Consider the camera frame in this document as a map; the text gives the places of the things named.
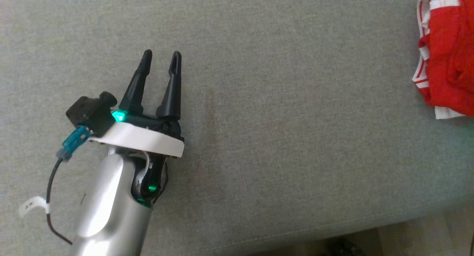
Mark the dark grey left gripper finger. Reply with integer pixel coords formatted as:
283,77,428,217
118,49,153,115
156,51,183,120

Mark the thin black camera cable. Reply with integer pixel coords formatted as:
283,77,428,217
46,158,73,245

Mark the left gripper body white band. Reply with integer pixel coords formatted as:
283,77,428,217
88,110,185,159

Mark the white cable label tag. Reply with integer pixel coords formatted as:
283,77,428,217
19,196,50,217

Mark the teal cable connector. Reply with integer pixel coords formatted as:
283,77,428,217
56,126,91,162

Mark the wide grey sofa chaise seat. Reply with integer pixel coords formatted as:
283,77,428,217
0,0,474,256

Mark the red basketball jersey with lettering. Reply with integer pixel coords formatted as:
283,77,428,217
412,0,474,120

